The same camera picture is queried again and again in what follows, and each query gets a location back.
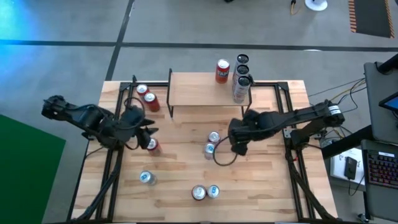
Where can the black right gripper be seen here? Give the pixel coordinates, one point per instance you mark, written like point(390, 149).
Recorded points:
point(255, 126)

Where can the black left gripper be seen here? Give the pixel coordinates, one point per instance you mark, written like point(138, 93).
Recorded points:
point(132, 124)

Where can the red Coca-Cola can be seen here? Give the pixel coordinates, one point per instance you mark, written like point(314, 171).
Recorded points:
point(151, 102)
point(142, 89)
point(154, 148)

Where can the red blue Fanta can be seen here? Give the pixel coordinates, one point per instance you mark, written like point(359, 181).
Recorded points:
point(222, 73)
point(214, 136)
point(198, 193)

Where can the silver blue Red Bull can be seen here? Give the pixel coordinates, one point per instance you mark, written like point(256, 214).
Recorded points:
point(210, 149)
point(145, 176)
point(213, 191)

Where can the white can black lid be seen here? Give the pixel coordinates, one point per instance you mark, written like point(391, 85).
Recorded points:
point(242, 70)
point(242, 58)
point(241, 91)

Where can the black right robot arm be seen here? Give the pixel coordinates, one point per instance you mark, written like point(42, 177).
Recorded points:
point(308, 113)

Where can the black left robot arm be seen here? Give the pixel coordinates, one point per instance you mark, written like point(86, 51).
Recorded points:
point(84, 116)

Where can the white paper sheet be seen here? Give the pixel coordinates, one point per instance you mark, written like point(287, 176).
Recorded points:
point(337, 168)

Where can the black stand beam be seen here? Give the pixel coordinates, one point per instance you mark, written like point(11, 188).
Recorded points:
point(390, 63)
point(345, 141)

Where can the black phone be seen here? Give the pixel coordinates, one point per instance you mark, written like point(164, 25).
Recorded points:
point(350, 168)

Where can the green floor panel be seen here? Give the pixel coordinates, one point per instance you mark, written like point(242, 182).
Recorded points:
point(25, 174)

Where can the backlit black keyboard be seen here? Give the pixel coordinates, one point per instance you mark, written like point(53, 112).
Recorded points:
point(382, 169)

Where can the grey desk top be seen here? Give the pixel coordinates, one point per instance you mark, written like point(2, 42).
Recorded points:
point(377, 84)

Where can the grey keyboard desk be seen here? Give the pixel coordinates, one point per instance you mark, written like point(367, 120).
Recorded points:
point(379, 202)

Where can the white round stand base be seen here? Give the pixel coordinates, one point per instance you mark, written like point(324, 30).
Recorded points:
point(316, 4)

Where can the black tablet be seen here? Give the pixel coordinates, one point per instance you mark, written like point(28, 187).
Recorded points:
point(392, 104)

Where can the black orange-striped floor mat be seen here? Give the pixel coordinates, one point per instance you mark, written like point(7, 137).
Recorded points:
point(371, 15)

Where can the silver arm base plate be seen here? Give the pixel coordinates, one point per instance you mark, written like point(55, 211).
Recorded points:
point(288, 133)

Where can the wooden shelf black metal frame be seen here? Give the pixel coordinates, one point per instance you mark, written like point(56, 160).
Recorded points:
point(192, 90)

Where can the black metal table frame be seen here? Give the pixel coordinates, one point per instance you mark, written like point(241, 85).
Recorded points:
point(281, 85)

